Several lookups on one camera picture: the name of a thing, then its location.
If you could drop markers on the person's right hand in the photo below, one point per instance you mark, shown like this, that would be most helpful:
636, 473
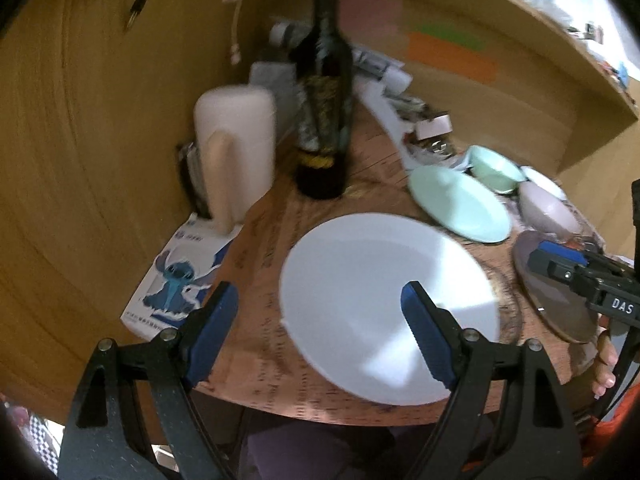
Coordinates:
605, 360

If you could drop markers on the wooden shelf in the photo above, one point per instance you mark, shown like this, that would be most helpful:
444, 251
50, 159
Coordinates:
550, 27

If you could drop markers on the small bowl of trinkets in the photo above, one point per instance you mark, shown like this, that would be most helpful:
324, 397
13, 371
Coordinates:
435, 147

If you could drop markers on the mint green bowl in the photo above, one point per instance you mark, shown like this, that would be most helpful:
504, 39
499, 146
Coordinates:
495, 167

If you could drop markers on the orange sticky note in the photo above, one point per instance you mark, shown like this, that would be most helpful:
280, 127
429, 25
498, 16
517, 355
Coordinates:
450, 60

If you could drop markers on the pale pink bowl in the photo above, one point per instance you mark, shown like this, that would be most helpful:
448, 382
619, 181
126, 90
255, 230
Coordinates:
550, 212

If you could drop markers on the mint green plate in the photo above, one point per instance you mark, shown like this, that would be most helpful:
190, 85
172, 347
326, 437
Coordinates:
460, 205

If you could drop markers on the pink sticky note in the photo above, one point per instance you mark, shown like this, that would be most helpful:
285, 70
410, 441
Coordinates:
372, 17

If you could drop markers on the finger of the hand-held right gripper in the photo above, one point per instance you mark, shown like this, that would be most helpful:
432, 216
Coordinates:
565, 252
552, 267

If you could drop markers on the dark object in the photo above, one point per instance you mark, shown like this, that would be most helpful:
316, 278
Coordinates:
192, 175

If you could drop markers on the small white box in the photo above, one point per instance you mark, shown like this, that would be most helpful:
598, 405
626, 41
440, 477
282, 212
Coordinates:
432, 127

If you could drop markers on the white bowl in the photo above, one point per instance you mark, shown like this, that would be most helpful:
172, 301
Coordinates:
545, 180

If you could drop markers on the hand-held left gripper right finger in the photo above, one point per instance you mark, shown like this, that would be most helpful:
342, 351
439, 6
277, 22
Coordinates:
425, 332

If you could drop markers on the dark wine bottle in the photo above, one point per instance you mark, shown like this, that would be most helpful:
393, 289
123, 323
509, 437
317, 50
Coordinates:
322, 110

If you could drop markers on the white paper strip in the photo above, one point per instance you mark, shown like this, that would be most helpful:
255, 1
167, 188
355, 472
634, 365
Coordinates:
390, 115

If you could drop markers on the grey-pink plate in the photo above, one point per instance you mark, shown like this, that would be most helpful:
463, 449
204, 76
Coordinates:
550, 305

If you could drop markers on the cartoon print box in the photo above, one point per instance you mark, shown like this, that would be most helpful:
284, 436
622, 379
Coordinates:
172, 275

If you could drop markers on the checkered cloth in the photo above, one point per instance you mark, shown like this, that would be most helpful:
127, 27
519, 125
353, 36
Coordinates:
37, 440

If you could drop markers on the green sticky note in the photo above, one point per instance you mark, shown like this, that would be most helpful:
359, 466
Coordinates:
452, 36

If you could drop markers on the newspaper print table mat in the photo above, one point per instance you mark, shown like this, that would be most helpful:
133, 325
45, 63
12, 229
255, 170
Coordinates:
270, 240

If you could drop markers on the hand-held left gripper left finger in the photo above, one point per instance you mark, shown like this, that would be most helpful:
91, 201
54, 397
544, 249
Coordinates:
215, 332

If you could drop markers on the large white plate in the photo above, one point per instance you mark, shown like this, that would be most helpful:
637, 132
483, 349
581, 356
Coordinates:
370, 280

